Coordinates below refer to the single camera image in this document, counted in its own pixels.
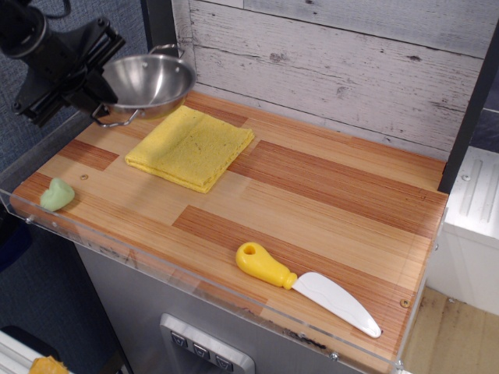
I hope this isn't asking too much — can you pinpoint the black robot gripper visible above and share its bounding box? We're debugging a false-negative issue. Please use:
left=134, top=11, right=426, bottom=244
left=12, top=18, right=125, bottom=126

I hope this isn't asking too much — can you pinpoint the stainless steel bowl with handles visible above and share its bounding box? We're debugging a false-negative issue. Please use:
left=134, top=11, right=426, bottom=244
left=91, top=44, right=196, bottom=128

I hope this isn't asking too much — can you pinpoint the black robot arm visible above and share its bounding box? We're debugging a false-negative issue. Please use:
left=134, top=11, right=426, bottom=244
left=1, top=1, right=125, bottom=126

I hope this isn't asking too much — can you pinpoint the folded yellow cloth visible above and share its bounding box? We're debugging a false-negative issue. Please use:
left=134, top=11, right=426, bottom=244
left=125, top=105, right=254, bottom=193

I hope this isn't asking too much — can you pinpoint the light green toy piece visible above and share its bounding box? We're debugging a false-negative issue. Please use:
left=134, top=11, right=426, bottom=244
left=40, top=178, right=75, bottom=211

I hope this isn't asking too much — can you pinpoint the clear acrylic table guard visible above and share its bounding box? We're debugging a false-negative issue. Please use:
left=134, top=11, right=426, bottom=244
left=1, top=96, right=447, bottom=373

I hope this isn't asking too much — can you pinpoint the grey toy fridge cabinet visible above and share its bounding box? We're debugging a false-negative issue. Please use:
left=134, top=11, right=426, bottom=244
left=73, top=243, right=375, bottom=374

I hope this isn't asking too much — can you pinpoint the silver dispenser button panel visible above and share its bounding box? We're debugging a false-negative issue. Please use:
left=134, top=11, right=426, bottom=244
left=160, top=313, right=256, bottom=373

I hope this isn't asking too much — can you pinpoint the orange object bottom left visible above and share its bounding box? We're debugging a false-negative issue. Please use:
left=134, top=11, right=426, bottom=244
left=28, top=356, right=69, bottom=374

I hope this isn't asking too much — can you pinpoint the white shelf unit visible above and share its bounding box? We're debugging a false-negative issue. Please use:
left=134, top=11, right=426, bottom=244
left=426, top=146, right=498, bottom=315

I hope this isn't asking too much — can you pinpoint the yellow handled white toy knife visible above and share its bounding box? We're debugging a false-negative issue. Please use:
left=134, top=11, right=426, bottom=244
left=235, top=242, right=382, bottom=338

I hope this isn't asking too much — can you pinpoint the dark vertical post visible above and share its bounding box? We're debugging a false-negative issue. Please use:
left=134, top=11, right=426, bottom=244
left=437, top=0, right=499, bottom=195

